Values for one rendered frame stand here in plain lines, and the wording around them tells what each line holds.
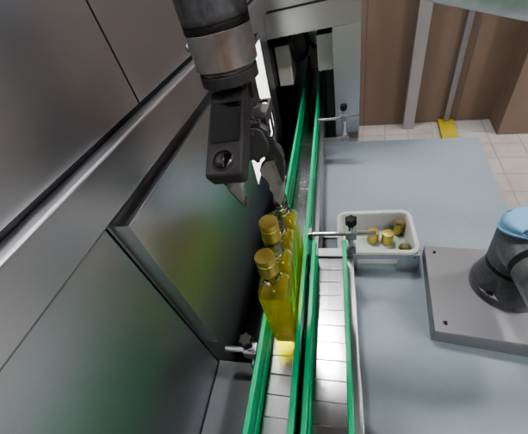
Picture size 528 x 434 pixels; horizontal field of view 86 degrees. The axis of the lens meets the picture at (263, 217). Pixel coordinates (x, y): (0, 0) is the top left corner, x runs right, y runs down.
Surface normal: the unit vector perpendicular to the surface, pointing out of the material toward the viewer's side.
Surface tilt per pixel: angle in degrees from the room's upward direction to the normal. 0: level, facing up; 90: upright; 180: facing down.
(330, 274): 0
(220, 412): 0
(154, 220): 90
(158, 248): 90
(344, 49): 90
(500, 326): 3
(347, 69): 90
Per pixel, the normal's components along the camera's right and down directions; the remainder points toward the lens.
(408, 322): -0.21, -0.71
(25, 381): 0.96, -0.03
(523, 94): -0.28, 0.70
